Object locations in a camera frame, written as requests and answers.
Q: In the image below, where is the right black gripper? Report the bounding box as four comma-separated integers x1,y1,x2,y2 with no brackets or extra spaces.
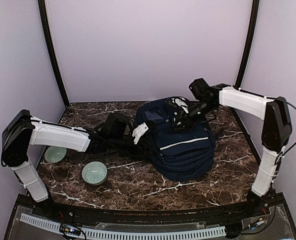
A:
172,99,217,132

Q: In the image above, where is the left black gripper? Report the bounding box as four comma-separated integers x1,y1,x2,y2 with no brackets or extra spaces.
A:
109,134,156,161

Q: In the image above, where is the navy blue student backpack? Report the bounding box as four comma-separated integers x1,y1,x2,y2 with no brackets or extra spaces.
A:
134,96,216,182

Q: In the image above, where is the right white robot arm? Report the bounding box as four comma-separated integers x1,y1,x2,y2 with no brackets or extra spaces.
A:
166,79,293,217

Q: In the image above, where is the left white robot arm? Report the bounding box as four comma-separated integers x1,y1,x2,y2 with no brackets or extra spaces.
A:
1,109,155,218

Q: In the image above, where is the near celadon green bowl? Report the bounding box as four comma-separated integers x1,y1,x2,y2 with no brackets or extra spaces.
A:
81,161,108,186

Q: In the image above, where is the celadon green bowl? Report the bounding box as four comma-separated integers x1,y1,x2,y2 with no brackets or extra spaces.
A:
81,161,108,186
44,146,67,164

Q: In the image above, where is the far celadon green bowl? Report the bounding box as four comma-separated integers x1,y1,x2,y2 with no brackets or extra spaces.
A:
44,146,67,164

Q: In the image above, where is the small green circuit board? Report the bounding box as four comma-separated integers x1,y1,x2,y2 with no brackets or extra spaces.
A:
59,224,81,236

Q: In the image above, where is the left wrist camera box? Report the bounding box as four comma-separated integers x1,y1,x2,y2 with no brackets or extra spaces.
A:
104,112,130,138

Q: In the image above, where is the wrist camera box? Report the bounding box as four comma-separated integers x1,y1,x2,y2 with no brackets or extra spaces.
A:
104,112,130,138
189,78,210,100

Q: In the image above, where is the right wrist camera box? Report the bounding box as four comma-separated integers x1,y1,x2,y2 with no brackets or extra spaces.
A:
189,78,210,100

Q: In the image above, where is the white slotted cable duct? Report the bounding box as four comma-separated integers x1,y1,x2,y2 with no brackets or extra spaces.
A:
19,213,226,240

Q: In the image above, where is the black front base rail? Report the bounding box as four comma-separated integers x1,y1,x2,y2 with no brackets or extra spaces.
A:
8,193,292,226

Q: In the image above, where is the right black frame post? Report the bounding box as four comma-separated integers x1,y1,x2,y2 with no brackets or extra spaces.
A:
235,0,260,88

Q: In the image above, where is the black frame post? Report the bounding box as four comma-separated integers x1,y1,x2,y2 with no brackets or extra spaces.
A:
37,0,70,108
235,0,260,88

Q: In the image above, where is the left black frame post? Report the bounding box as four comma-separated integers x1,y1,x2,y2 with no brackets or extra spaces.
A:
37,0,70,108

